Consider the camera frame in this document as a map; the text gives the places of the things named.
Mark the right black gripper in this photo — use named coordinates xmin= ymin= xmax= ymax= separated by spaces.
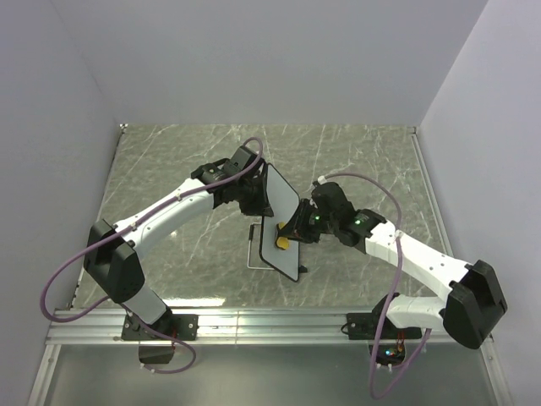
xmin=278 ymin=199 xmax=337 ymax=245

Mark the yellow bone-shaped eraser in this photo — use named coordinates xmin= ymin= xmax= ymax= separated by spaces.
xmin=275 ymin=222 xmax=290 ymax=250

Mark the small framed whiteboard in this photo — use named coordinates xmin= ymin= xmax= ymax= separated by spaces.
xmin=260 ymin=163 xmax=300 ymax=283

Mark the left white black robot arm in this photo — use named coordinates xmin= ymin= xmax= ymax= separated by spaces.
xmin=84 ymin=145 xmax=272 ymax=340

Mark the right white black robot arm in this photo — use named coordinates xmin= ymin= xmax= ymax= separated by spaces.
xmin=275 ymin=182 xmax=508 ymax=349

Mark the wire whiteboard stand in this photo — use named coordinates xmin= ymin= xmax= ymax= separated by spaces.
xmin=247 ymin=222 xmax=308 ymax=276

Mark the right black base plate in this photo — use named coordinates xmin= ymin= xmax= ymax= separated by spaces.
xmin=341 ymin=313 xmax=423 ymax=367

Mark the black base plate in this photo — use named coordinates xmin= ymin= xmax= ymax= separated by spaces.
xmin=120 ymin=311 xmax=199 ymax=370
xmin=341 ymin=313 xmax=423 ymax=367

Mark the aluminium front rail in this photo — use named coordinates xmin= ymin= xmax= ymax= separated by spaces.
xmin=45 ymin=307 xmax=495 ymax=346

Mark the aluminium rail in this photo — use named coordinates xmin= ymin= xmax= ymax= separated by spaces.
xmin=45 ymin=307 xmax=495 ymax=346
xmin=407 ymin=126 xmax=453 ymax=255
xmin=27 ymin=344 xmax=62 ymax=406

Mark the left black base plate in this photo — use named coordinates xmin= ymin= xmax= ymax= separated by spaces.
xmin=120 ymin=311 xmax=199 ymax=370

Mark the aluminium right side rail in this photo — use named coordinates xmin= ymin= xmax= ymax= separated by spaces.
xmin=407 ymin=126 xmax=453 ymax=255

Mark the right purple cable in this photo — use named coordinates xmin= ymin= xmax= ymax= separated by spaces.
xmin=319 ymin=173 xmax=432 ymax=400

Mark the aluminium left side rail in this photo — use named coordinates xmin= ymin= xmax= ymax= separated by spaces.
xmin=27 ymin=344 xmax=62 ymax=406

